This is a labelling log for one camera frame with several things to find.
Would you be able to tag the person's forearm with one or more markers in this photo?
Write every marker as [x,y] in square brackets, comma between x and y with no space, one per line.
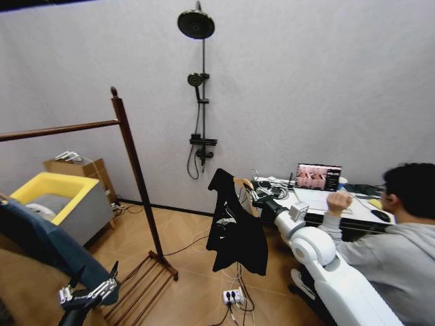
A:
[331,225]

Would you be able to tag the black hand shower head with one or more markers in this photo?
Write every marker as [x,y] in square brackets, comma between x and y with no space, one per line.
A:
[194,79]

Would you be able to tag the black printed t-shirt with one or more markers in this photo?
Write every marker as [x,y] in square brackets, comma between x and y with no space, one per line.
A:
[234,234]

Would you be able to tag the person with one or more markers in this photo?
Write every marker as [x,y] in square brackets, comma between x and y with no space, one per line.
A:
[401,251]

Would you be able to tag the dark blue garment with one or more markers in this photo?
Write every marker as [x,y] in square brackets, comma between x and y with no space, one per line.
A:
[37,234]

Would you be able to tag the white cup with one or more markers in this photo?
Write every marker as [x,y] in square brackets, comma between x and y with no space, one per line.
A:
[343,181]

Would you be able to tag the open laptop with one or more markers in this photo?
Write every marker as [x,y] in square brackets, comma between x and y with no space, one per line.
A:
[317,180]

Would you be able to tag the white cloth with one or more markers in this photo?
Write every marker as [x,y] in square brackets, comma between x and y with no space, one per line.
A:
[39,210]

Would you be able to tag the white floor power strip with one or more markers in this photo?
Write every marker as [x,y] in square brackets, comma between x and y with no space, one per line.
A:
[233,295]

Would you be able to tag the small white wall power strip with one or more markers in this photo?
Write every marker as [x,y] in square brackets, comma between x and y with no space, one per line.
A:
[115,207]

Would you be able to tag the black round rain shower head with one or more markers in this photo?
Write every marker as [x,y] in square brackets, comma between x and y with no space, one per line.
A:
[196,23]

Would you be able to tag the white plastic hangers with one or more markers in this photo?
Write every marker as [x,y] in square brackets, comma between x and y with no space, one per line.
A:
[69,156]

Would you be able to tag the brown cardboard box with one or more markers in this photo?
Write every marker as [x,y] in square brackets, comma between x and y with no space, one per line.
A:
[95,171]

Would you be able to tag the black shower mixer valve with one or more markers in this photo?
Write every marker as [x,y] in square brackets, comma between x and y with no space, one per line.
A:
[202,141]

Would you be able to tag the grey bin with yellow rim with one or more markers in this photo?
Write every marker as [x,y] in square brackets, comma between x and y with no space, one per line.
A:
[91,207]

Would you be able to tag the white desk with black edge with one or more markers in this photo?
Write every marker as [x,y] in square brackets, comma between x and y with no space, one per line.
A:
[360,217]

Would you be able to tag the yellow cloth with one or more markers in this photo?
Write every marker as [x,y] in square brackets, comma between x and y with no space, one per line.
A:
[375,203]

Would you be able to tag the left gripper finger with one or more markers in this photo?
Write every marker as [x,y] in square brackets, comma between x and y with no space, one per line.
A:
[75,280]
[113,271]

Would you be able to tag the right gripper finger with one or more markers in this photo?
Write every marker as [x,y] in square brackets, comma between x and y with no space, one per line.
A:
[265,192]
[255,196]

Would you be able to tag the person's white shoe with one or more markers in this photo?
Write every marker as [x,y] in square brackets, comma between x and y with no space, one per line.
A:
[300,282]

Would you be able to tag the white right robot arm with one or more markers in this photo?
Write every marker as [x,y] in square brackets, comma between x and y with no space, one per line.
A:
[340,292]

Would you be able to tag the black bag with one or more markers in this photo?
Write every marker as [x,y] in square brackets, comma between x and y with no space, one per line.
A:
[362,190]

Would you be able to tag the black shower rail pipe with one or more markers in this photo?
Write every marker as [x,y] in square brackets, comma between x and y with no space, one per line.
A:
[204,115]

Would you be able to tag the brown wooden clothes rack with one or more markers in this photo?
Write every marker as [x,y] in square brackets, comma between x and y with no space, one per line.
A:
[136,163]

